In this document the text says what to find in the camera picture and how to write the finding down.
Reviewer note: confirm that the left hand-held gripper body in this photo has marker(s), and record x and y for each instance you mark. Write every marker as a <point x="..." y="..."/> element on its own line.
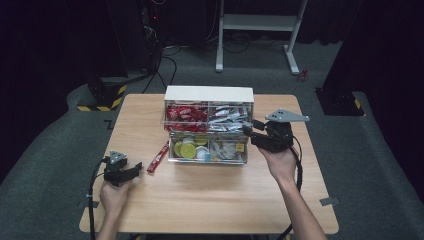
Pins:
<point x="116" y="171"/>

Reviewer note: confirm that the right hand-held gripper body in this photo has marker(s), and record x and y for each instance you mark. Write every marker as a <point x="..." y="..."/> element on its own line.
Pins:
<point x="278" y="133"/>

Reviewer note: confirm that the red stick packet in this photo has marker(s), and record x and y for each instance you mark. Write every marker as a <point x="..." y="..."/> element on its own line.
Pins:
<point x="158" y="157"/>

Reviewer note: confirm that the pile of silver packets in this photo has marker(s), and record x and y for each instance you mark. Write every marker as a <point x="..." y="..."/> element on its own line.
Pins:
<point x="226" y="116"/>

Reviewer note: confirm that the white drawer organizer case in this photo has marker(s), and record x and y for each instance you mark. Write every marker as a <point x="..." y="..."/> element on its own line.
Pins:
<point x="208" y="93"/>

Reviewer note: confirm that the clear drawer with packets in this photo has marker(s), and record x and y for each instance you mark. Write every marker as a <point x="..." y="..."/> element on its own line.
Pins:
<point x="186" y="124"/>

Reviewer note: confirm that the person's left hand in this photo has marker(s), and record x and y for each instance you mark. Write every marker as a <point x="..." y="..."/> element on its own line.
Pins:
<point x="113" y="197"/>

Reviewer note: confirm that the person's right hand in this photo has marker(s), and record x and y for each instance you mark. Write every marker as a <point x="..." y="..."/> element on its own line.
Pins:
<point x="281" y="163"/>

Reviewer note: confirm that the small yellow packet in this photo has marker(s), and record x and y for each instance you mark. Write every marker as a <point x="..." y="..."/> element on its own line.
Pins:
<point x="240" y="147"/>

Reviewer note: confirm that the group of white creamer cups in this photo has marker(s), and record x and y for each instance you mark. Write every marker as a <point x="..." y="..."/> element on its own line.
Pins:
<point x="226" y="150"/>

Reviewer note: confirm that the grey tape piece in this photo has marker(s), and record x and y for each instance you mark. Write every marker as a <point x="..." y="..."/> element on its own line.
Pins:
<point x="85" y="204"/>
<point x="329" y="201"/>

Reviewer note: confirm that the clear drawer with capsules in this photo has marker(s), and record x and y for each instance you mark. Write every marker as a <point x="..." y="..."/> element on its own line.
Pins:
<point x="208" y="160"/>

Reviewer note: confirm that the small red floor object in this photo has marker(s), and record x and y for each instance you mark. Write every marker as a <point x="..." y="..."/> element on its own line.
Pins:
<point x="302" y="76"/>

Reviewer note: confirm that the pile of red packets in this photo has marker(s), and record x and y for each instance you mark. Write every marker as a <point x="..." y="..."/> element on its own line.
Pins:
<point x="186" y="115"/>

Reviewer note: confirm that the black stand base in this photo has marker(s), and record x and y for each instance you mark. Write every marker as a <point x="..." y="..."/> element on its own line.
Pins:
<point x="340" y="101"/>

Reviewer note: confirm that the black yellow striped base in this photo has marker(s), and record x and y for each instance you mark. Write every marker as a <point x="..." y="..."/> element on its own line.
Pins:
<point x="106" y="96"/>

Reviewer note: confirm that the white metal stand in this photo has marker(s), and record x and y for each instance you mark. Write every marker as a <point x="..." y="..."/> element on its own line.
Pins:
<point x="256" y="22"/>

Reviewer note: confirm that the dark equipment rack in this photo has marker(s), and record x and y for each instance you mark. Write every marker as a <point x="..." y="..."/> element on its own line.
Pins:
<point x="151" y="33"/>

